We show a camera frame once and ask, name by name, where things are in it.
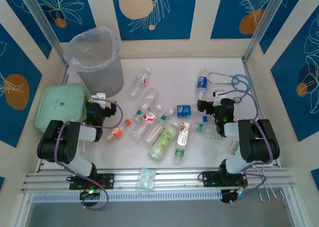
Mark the orange cap orange label bottle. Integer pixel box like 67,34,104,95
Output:
105,119,132,144

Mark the pale green square case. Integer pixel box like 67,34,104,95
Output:
34,84,88,135

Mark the red white label clear bottle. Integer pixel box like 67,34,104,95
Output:
127,67,152,101
130,104,162,141

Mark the blue tube stethoscope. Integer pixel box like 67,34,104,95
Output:
207,71,250,103

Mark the clear plastic bin liner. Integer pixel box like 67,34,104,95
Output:
63,26,123,75

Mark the blue label plastic bottle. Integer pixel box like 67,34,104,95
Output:
168,104,200,118
195,69,209,98

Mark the white wire hook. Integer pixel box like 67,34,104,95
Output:
264,172,285,201
245,162,272,203

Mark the clear packet with green item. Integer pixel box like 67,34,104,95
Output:
136,168,157,190

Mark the white gauze pack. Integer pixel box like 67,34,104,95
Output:
228,140,240,155

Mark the small green cap bottle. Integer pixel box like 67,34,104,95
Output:
133,109,146,123

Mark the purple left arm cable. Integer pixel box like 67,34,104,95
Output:
53,99,123,212

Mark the aluminium frame post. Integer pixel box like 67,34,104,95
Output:
242,0,292,61
17,0,70,68

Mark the grey mesh waste bin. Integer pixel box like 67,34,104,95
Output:
65,28,125,98

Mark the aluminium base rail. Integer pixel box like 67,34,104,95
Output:
21,166,296,192

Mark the pale green label bottle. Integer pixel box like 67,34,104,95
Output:
148,121,178,162

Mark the clear unlabelled plastic bottle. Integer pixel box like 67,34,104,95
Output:
141,88,160,113

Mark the long green cap clear bottle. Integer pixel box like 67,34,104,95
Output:
145,115,167,147

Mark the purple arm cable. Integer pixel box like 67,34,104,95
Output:
53,99,123,212
223,89,274,197

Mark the white slotted cable duct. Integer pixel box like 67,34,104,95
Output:
31,189,223,204

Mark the white orange label bottle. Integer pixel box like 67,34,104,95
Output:
173,121,191,165

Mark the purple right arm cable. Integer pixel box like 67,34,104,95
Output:
223,89,274,197

